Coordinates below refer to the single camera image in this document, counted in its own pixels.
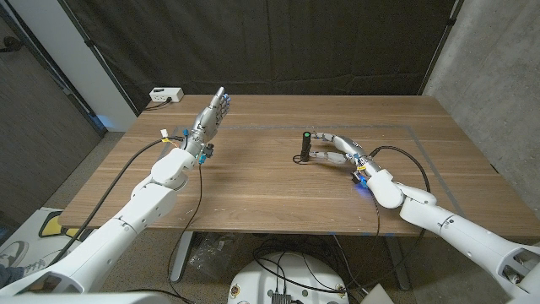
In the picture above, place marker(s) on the grey and white sneaker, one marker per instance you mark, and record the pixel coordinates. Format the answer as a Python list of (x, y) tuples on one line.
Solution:
[(12, 253)]

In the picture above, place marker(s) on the white box corner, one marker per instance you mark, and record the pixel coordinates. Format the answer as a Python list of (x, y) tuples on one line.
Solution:
[(377, 296)]

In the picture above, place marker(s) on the white mat with yellow print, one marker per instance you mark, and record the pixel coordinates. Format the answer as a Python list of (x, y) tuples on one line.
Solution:
[(50, 219)]

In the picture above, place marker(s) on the grey finned module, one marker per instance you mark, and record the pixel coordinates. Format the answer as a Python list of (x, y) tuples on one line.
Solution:
[(280, 298)]

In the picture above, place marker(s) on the black backdrop stand pole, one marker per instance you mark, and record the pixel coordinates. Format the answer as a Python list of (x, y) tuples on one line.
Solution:
[(101, 59), (441, 44)]

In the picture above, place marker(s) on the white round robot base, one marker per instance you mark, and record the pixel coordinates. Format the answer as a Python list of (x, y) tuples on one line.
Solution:
[(291, 274)]

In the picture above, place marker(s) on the black flashlight with green cap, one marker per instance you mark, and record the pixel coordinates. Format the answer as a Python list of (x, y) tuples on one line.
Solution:
[(306, 148)]

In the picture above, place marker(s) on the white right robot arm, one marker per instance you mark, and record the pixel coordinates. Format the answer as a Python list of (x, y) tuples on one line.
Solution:
[(455, 230)]

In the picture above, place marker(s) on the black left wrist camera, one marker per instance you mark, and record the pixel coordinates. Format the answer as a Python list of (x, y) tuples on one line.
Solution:
[(208, 151)]

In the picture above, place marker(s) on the black backdrop curtain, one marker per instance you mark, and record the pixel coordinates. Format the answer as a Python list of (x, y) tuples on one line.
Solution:
[(253, 42)]

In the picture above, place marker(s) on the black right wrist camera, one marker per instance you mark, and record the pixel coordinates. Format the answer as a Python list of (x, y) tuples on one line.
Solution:
[(359, 179)]

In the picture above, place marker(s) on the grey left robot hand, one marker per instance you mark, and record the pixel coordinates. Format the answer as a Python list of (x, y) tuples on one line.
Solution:
[(206, 122)]

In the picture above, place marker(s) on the grey table leg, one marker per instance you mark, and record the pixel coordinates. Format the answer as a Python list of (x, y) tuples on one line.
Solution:
[(397, 262)]

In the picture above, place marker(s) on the white power strip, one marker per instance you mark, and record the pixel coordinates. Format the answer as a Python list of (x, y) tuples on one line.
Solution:
[(166, 93)]

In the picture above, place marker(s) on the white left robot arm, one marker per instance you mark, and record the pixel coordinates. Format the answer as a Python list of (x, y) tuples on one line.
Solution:
[(147, 202)]

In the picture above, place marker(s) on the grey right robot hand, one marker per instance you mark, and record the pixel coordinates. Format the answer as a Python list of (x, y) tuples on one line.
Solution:
[(352, 145)]

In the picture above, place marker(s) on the clear plastic bag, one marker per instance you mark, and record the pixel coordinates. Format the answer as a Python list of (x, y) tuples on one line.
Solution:
[(213, 255)]

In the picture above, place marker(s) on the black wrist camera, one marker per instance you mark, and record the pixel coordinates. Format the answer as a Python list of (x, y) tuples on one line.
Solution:
[(359, 179), (208, 151)]

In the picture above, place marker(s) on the white table leg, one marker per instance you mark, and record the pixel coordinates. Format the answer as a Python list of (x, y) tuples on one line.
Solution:
[(182, 257)]

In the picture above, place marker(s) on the blue jeans leg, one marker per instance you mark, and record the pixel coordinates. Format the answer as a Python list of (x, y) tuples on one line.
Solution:
[(10, 276)]

